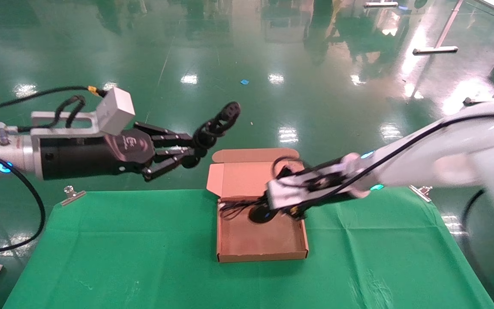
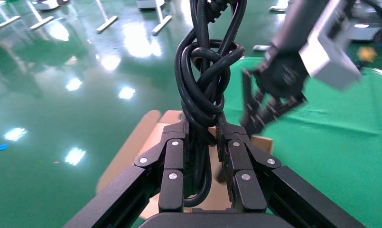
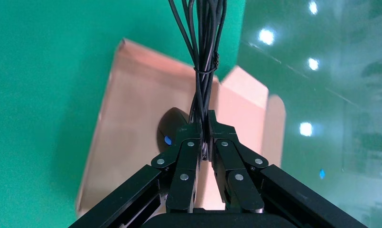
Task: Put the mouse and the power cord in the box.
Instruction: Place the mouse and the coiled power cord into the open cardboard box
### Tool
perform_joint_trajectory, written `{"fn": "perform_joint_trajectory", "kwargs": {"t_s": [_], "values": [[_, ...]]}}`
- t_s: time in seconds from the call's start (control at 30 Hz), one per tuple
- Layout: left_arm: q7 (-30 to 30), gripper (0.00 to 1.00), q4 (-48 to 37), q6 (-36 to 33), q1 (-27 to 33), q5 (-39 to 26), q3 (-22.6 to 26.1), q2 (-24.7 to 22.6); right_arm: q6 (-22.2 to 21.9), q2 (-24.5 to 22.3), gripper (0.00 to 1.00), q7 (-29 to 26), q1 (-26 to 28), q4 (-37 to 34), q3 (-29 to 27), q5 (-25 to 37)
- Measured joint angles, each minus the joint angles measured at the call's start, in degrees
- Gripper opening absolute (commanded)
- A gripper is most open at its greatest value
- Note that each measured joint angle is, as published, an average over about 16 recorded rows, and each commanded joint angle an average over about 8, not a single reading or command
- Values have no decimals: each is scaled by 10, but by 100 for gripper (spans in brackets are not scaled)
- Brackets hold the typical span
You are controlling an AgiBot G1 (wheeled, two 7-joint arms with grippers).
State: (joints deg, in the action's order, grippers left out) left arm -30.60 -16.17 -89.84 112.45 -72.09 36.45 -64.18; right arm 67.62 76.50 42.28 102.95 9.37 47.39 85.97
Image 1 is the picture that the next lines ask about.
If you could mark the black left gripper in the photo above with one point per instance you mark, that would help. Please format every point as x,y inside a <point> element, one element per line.
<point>92,156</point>

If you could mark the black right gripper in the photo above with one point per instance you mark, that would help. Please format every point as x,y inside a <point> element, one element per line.
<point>328,201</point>

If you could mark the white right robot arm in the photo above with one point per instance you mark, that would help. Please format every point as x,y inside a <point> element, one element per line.
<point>465,146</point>

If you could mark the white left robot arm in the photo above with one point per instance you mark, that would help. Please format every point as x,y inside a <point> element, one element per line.
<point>11,150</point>

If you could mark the open brown cardboard box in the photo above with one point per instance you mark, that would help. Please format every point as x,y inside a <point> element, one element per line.
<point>255,240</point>

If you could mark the silver binder clip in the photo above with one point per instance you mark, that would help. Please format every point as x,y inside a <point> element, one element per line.
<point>73,196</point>
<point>420,193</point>

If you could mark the large green tablecloth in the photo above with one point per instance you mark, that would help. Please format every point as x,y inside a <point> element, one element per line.
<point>144,249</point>

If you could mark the white floor foot bar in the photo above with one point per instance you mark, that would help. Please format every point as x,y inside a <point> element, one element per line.
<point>380,4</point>

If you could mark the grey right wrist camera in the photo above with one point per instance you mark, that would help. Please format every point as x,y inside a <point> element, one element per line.
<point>283,195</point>

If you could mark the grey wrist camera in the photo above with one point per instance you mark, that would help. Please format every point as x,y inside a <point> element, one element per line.
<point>116,111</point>
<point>283,195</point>

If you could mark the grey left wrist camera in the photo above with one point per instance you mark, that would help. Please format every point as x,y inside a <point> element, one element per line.
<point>116,111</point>

